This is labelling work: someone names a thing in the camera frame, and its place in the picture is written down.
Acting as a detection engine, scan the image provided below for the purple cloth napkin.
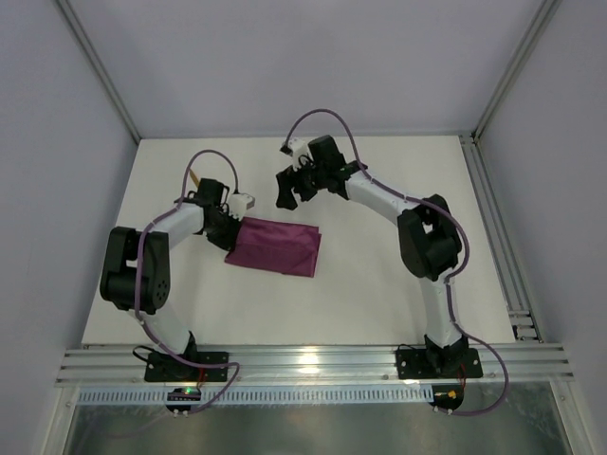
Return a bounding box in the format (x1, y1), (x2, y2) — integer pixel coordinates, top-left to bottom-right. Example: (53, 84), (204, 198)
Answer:
(224, 217), (322, 278)

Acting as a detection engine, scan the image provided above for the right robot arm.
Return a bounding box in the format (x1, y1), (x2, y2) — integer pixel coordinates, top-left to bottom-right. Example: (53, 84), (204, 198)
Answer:
(276, 136), (469, 377)

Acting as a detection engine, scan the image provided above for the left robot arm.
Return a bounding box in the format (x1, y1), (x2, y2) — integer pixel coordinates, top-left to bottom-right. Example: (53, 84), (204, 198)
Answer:
(100, 178), (242, 383)

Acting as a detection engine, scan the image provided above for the left black controller board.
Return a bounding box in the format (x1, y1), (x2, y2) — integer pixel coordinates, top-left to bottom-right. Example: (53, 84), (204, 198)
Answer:
(165, 387), (201, 414)

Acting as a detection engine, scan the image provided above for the black controller board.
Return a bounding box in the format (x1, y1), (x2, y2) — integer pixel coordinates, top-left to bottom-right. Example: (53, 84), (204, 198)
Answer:
(165, 387), (201, 414)
(430, 386), (465, 414)

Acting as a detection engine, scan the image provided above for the right black controller board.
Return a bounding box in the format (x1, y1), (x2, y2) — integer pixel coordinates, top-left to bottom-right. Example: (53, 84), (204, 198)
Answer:
(430, 386), (465, 414)

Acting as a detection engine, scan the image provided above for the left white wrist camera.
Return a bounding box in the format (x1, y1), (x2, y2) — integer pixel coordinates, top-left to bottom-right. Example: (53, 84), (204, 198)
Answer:
(227, 192), (255, 221)

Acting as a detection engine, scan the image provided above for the gold knife black handle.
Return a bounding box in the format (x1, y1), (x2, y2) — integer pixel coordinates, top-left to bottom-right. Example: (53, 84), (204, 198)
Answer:
(189, 170), (200, 187)

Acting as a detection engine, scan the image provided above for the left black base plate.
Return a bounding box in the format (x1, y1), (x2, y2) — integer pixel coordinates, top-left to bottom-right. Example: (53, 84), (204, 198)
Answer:
(144, 351), (230, 383)

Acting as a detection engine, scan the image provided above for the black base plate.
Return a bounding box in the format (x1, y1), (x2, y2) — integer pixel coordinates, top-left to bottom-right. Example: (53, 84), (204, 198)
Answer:
(144, 351), (230, 383)
(395, 345), (484, 379)

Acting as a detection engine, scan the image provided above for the front aluminium rail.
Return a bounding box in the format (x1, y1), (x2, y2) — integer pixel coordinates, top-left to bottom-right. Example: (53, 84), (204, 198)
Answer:
(55, 342), (574, 387)

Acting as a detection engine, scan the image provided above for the aluminium rail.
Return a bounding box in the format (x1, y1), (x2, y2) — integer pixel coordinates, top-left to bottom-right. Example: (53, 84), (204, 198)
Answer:
(459, 135), (543, 343)
(55, 342), (574, 387)

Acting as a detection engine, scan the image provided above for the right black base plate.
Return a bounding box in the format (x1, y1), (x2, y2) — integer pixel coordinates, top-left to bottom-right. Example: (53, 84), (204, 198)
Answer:
(395, 345), (484, 379)

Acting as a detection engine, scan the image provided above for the slotted cable duct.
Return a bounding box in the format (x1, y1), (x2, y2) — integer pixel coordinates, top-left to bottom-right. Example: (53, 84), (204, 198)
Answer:
(77, 383), (432, 406)

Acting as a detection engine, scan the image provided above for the left corner frame post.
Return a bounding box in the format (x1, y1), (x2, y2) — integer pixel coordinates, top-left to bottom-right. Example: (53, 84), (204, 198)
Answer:
(53, 0), (142, 145)

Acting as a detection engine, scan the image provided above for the corner frame post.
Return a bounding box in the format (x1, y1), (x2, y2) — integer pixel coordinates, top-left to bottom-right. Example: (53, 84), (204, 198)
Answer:
(53, 0), (142, 145)
(471, 0), (561, 142)

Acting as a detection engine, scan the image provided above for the right side aluminium rail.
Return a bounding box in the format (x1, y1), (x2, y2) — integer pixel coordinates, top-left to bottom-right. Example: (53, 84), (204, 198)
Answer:
(459, 135), (543, 343)

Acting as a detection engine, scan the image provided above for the right corner frame post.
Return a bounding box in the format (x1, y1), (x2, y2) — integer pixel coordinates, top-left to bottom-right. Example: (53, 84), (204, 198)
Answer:
(471, 0), (561, 142)

